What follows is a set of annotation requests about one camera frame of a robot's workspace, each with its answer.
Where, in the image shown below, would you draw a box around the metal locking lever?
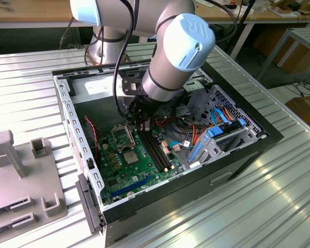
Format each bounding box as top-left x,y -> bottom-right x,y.
127,119 -> 137,152

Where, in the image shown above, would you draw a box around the silver CPU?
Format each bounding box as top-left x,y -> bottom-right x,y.
123,152 -> 140,165

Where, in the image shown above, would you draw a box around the CPU socket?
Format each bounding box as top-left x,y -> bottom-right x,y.
121,150 -> 143,169

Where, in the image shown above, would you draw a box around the black RAM slot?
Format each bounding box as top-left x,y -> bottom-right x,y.
145,131 -> 171,170
137,130 -> 163,173
141,131 -> 166,172
149,130 -> 174,169

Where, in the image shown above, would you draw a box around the grey power supply unit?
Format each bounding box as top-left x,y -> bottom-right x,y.
69,72 -> 131,130

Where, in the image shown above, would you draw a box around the grey metal disk bay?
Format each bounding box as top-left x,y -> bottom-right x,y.
182,69 -> 215,122
188,123 -> 264,168

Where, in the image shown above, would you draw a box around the green motherboard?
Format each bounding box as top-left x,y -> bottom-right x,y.
97,123 -> 187,205

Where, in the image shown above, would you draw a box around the blue plastic latch strip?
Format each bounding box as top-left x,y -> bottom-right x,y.
189,142 -> 204,164

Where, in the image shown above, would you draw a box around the blue disk carrier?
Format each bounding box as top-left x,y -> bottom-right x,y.
206,118 -> 246,142

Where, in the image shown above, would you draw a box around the blue expansion slot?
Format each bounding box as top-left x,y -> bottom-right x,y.
110,175 -> 153,197

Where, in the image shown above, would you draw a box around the black open PC case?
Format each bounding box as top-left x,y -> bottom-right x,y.
51,53 -> 285,248

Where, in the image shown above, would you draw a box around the grey parts rack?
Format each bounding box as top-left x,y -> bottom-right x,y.
0,130 -> 69,230

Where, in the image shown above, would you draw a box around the white flat box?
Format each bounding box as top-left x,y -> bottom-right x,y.
221,4 -> 254,16

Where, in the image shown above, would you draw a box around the long wooden desk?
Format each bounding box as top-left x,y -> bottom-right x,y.
0,0 -> 310,61

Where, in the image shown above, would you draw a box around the brown cardboard box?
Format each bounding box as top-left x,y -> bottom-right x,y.
253,25 -> 310,75
285,95 -> 310,131

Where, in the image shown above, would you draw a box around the brown flat cardboard piece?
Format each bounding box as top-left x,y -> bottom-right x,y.
267,2 -> 300,18

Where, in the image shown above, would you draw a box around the dark RAM stick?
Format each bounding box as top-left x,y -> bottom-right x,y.
0,204 -> 13,216

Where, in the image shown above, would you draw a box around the power supply wire bundle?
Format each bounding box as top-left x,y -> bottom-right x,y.
152,115 -> 176,127

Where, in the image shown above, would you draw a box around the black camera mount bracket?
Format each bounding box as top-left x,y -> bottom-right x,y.
120,75 -> 146,97

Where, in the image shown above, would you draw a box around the orange yellow wire bundle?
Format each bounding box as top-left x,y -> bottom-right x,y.
170,121 -> 215,150

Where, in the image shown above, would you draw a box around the red black twisted wire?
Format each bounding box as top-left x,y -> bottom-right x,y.
83,116 -> 100,156

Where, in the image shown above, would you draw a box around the blue flat wire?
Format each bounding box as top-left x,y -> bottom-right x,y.
210,107 -> 229,128

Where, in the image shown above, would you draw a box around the brown square base plate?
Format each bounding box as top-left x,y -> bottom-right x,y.
84,45 -> 132,67

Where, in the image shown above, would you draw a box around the black plastic case bracket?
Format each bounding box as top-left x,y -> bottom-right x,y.
67,76 -> 77,97

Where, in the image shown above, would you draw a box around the orange flat wire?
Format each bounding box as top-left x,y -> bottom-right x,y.
222,107 -> 235,122

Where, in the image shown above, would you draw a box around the thin network cable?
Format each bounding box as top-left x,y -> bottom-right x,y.
59,15 -> 75,50

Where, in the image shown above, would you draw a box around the grey plastic case handle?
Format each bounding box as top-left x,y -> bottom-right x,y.
75,173 -> 105,235

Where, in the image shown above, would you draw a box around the grey metal frame table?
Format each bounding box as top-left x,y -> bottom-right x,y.
257,27 -> 310,83

